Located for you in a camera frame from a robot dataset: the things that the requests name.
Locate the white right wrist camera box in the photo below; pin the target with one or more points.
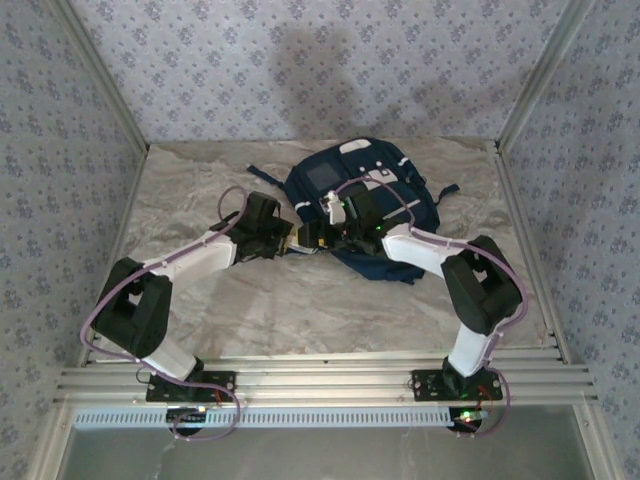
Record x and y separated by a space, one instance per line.
334 210

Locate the black controller board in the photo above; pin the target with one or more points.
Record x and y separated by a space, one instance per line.
467 420
187 419

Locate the navy blue backpack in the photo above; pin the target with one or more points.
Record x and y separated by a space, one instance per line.
320 175

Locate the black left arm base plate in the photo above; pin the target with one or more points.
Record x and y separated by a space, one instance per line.
225 387

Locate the light blue card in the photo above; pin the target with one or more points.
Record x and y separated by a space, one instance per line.
306 251

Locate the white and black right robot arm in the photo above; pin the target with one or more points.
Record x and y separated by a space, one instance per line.
480 290

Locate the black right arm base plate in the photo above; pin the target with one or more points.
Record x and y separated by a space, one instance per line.
422 387

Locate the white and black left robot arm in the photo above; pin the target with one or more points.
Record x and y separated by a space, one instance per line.
132 310

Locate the aluminium frame rail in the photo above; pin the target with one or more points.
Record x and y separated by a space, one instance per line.
325 380

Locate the aluminium side rail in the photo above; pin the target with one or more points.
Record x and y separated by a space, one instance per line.
516 200
118 240

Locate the aluminium corner post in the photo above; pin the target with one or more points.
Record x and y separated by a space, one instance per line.
107 85
542 75

